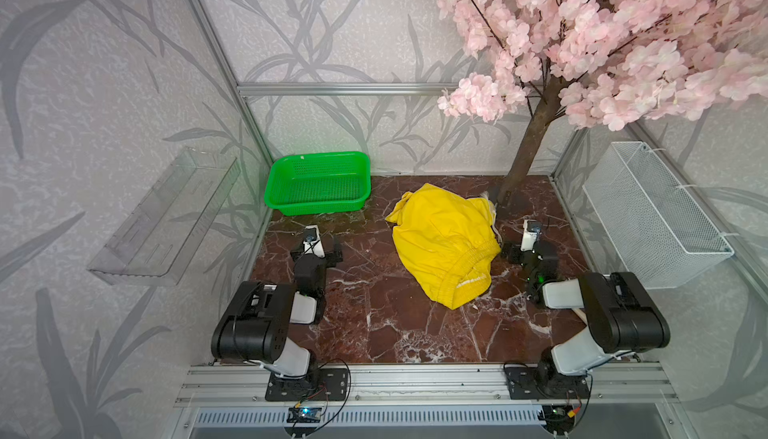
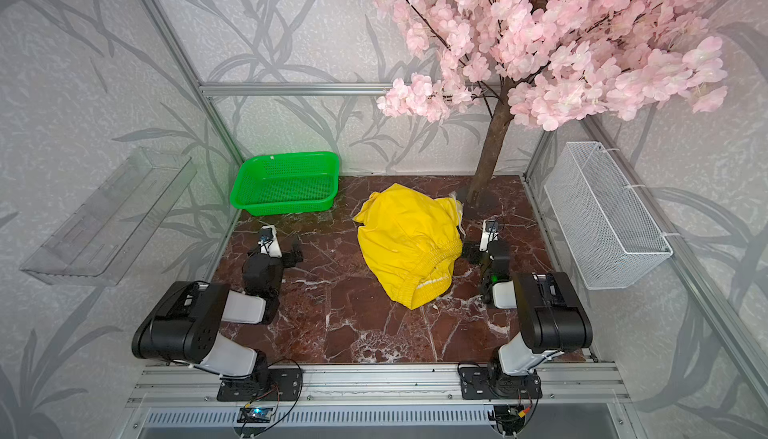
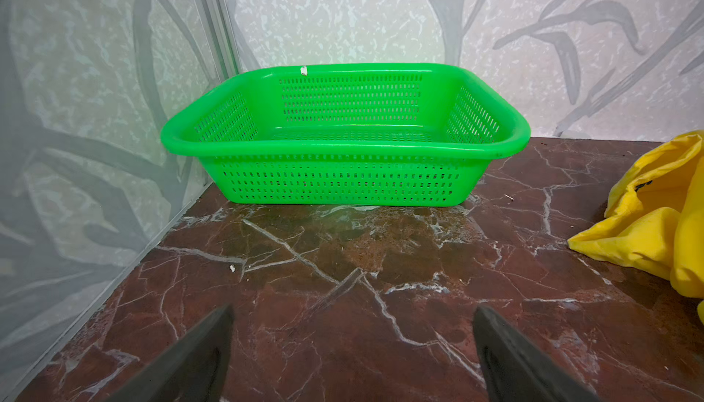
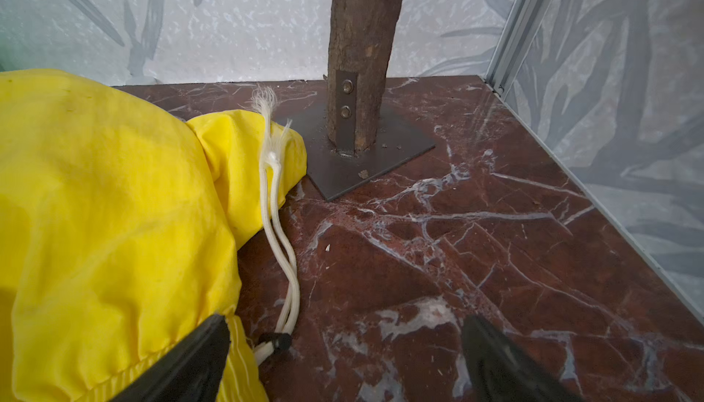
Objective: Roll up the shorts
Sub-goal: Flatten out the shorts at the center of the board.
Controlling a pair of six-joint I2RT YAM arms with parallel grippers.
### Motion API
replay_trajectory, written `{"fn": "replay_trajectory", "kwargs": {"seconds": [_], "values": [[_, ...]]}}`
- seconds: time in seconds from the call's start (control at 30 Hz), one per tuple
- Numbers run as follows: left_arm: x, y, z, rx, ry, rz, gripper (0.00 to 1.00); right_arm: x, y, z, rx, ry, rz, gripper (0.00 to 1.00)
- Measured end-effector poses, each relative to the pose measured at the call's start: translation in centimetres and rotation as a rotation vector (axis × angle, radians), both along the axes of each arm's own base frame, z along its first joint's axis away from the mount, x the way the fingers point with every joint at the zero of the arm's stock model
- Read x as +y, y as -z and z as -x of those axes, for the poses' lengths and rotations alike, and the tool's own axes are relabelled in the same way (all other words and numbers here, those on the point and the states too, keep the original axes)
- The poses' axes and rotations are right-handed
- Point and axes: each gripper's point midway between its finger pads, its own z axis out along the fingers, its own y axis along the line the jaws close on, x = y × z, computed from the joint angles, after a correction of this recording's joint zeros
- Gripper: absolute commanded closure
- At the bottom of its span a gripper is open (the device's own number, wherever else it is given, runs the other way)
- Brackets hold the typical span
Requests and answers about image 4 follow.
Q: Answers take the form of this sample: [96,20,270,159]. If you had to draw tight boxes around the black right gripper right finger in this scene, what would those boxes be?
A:
[461,315,581,402]

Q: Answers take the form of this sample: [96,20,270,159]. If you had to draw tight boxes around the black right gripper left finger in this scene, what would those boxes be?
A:
[114,314,230,401]

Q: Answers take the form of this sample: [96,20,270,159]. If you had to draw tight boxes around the yellow shorts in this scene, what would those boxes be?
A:
[0,69,308,402]

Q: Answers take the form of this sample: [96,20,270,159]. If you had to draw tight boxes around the artificial cherry blossom tree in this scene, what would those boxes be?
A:
[326,0,403,153]

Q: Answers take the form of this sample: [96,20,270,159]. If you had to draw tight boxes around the white drawstring cord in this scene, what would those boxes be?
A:
[249,87,302,366]

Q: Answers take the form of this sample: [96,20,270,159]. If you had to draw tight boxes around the aluminium frame post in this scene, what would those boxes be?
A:
[484,0,552,99]

